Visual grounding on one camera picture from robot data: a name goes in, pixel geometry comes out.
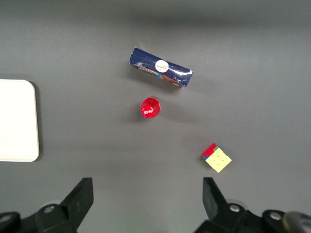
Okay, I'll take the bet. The dark blue snack box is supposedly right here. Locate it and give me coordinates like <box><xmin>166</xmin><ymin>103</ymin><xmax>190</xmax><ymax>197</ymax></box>
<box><xmin>128</xmin><ymin>47</ymin><xmax>194</xmax><ymax>90</ymax></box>

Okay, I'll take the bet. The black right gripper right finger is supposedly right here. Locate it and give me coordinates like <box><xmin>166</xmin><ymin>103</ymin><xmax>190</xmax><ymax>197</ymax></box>
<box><xmin>194</xmin><ymin>177</ymin><xmax>285</xmax><ymax>233</ymax></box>

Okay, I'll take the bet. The colourful puzzle cube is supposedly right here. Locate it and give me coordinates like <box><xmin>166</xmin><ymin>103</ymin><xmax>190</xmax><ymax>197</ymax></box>
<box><xmin>201</xmin><ymin>143</ymin><xmax>232</xmax><ymax>173</ymax></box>

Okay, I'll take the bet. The red coke bottle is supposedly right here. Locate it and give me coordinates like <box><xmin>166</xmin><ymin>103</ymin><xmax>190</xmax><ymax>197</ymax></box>
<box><xmin>139</xmin><ymin>96</ymin><xmax>161</xmax><ymax>119</ymax></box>

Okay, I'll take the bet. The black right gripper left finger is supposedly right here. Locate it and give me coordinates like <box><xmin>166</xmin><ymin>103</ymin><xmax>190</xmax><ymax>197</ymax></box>
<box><xmin>0</xmin><ymin>177</ymin><xmax>94</xmax><ymax>233</ymax></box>

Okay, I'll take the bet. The white rectangular tray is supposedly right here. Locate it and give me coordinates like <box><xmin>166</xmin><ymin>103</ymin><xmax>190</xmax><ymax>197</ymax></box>
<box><xmin>0</xmin><ymin>79</ymin><xmax>40</xmax><ymax>163</ymax></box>

